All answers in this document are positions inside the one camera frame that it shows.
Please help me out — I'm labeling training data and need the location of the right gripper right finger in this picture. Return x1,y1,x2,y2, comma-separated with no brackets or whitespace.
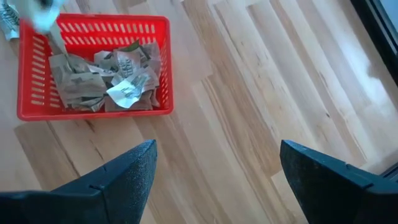
279,139,398,224

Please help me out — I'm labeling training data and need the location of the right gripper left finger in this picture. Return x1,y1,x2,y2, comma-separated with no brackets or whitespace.
0,139,158,224

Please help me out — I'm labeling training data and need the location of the paper banknote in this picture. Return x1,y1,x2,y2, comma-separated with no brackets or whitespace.
113,49,142,78
7,0,68,57
49,54,108,108
141,42,162,91
0,2,19,41
106,73,149,109
67,98,106,113
94,50,116,72
104,90,161,112
119,40,141,53

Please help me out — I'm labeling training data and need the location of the red slotted plastic basket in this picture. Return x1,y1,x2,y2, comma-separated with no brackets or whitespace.
17,12,174,121

